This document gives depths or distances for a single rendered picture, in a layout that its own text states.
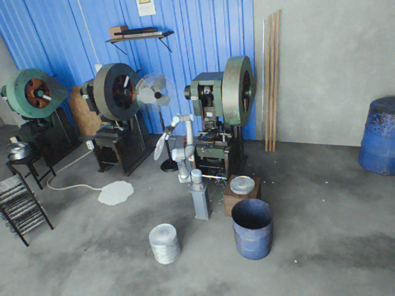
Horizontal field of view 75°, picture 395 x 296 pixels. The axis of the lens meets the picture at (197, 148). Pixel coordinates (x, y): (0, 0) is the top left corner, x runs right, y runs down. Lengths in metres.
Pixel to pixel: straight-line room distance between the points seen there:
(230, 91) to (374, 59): 2.19
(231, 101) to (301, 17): 1.77
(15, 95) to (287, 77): 4.20
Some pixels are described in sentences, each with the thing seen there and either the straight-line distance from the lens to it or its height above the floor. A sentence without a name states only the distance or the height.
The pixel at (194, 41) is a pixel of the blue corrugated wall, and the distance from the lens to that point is 4.47.
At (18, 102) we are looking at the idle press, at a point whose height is 1.33.
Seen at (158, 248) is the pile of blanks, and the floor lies 0.25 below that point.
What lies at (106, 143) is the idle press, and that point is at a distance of 4.40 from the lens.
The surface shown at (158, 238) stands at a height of 0.29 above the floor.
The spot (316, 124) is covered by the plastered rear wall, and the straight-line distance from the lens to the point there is 4.61.
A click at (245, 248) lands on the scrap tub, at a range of 2.84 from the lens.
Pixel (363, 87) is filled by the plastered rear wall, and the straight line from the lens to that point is 4.43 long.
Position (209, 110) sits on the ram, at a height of 1.12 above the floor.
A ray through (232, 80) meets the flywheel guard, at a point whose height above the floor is 1.58.
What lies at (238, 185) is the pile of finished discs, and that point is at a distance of 3.17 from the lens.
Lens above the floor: 2.42
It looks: 31 degrees down
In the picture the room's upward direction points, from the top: 9 degrees counter-clockwise
